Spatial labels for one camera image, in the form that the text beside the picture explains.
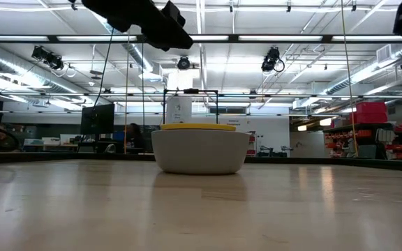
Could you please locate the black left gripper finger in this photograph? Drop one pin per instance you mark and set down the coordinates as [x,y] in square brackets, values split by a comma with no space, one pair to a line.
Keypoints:
[166,33]
[174,12]

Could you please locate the white bowl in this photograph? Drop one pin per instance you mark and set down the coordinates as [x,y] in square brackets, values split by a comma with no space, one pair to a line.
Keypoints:
[201,153]

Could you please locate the shelf with orange bins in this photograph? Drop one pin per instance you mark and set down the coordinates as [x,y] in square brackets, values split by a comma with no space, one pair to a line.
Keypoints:
[340,139]

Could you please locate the white pillar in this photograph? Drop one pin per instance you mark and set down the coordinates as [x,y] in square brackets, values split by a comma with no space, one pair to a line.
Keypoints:
[179,104]

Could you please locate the person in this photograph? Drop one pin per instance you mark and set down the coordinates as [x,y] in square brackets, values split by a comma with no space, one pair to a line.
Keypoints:
[134,137]
[3,141]

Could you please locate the black computer monitor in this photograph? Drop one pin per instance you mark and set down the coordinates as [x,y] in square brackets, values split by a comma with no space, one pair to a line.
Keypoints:
[97,119]

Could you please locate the stacked red storage bins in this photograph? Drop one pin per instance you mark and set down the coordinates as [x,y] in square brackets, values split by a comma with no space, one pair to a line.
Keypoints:
[370,112]

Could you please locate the black ceiling camera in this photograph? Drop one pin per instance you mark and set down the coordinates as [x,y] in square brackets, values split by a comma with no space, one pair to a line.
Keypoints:
[183,63]
[47,57]
[270,60]

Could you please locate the black overhead frame bar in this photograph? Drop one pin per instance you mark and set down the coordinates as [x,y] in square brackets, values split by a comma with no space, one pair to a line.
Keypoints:
[232,38]

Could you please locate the black rectangular rig frame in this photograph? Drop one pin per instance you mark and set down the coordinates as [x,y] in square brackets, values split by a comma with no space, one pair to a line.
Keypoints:
[191,91]

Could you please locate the silver ventilation duct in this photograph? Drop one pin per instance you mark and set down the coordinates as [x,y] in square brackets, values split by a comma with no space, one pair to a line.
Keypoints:
[23,71]

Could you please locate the black table edge frame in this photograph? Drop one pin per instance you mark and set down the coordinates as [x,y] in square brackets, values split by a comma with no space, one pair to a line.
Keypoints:
[291,161]

